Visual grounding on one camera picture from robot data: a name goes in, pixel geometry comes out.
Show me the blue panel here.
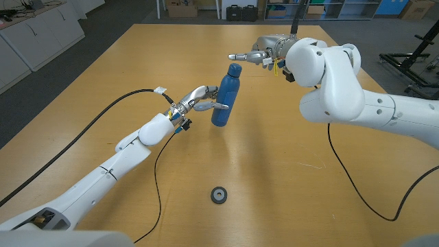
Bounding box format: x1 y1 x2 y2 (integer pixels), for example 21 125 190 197
375 0 401 16

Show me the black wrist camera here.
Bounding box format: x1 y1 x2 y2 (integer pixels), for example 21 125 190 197
281 60 296 83
174 118 192 134

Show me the black metal stand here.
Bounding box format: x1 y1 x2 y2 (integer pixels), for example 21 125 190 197
379 20 439 101

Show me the thin black cable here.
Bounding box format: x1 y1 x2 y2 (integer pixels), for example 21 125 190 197
133 132 178 244
327 122 439 222

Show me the white cabinet row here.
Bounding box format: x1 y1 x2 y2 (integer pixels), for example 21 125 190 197
0 0 86 95

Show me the grey metal shelf unit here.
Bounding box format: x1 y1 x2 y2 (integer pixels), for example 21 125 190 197
263 0 382 21

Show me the brown cardboard box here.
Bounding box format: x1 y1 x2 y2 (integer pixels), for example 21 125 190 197
167 0 199 19
399 0 436 21

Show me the thick black cable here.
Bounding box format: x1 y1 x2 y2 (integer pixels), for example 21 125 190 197
0 88 176 208
290 0 308 35

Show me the black hard case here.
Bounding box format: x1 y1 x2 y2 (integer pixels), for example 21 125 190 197
226 4 243 22
241 4 259 23

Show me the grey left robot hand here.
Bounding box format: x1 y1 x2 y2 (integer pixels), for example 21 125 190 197
169 85 230 121

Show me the blue metal bottle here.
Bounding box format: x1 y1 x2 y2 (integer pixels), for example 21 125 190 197
211 75 241 128

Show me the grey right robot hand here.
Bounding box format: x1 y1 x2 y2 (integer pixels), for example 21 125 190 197
228 34 292 71

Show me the white metal frame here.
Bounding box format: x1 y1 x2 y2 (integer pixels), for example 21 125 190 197
156 0 221 20

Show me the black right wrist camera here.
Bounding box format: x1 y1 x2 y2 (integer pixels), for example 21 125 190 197
281 60 296 83

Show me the blue bottle cap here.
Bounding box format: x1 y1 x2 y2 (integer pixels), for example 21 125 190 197
226 62 243 78

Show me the small cardboard box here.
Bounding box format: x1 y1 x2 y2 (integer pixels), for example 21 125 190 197
305 4 326 21

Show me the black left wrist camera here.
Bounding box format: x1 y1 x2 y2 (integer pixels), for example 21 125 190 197
174 118 192 134

